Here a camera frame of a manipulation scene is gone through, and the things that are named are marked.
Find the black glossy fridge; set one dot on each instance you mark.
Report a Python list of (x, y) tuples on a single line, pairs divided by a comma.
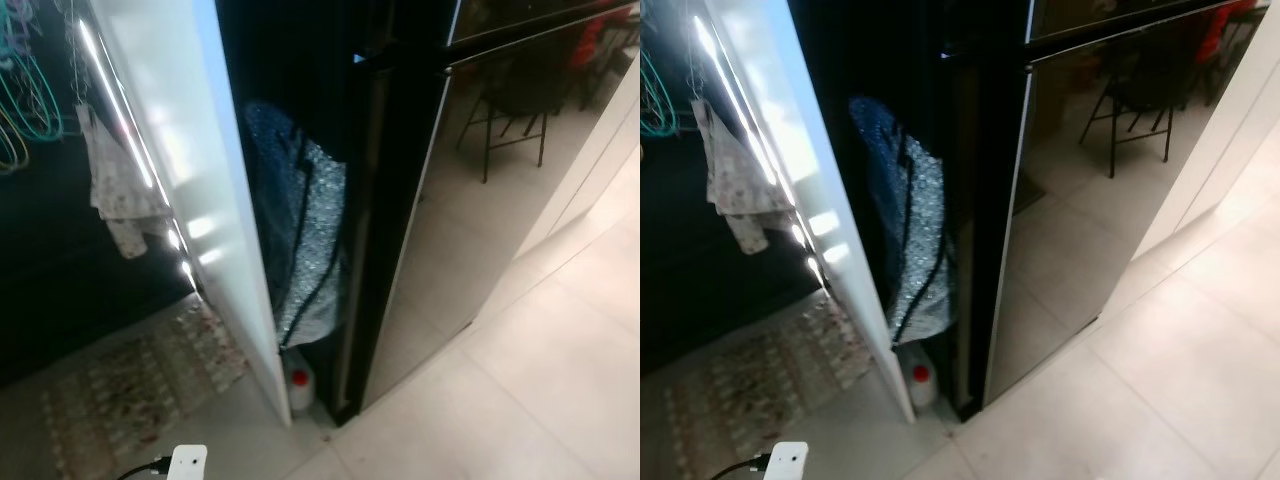
[(1090, 200), (470, 200)]

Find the hanging floral cloth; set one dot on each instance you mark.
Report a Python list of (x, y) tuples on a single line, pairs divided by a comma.
[(735, 180), (115, 190)]

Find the teal clothes hanger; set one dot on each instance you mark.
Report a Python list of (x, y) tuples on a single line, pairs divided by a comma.
[(655, 110), (28, 105)]

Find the glossy white door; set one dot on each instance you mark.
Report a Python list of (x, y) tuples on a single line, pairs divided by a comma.
[(200, 120), (810, 120)]

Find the blue sparkly bag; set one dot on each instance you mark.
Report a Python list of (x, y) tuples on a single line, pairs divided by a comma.
[(910, 220), (300, 220)]

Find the white bottle red cap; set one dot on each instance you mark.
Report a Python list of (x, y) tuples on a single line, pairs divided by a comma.
[(921, 385), (300, 390)]

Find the floral patterned rug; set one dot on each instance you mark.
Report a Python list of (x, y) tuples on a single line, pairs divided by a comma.
[(140, 390)]

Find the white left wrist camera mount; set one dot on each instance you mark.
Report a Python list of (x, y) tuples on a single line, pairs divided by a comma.
[(188, 463), (786, 460)]

